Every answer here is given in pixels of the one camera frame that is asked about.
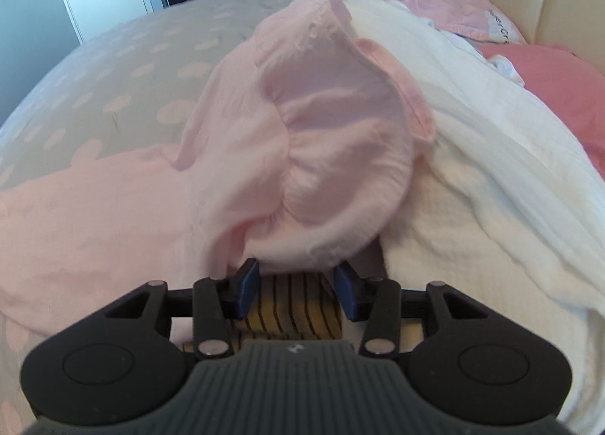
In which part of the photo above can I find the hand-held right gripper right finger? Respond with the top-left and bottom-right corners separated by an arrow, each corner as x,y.
333,260 -> 521,359

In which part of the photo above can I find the plain pink pillow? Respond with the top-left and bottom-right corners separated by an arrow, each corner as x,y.
479,42 -> 605,177

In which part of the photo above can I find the white muslin cloth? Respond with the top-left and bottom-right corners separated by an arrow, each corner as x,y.
347,0 -> 605,435

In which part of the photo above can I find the grey pink-dotted bed cover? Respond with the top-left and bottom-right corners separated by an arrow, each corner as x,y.
0,0 -> 374,435

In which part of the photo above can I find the brown striped shirt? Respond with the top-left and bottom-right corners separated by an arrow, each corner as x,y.
182,272 -> 346,353

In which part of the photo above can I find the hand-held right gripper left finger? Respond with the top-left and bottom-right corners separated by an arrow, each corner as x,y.
71,258 -> 262,360

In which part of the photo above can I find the pink printed pillow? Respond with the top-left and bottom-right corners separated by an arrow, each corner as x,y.
373,0 -> 526,44

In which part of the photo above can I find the light pink dress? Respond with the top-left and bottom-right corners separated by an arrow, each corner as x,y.
0,0 -> 438,339

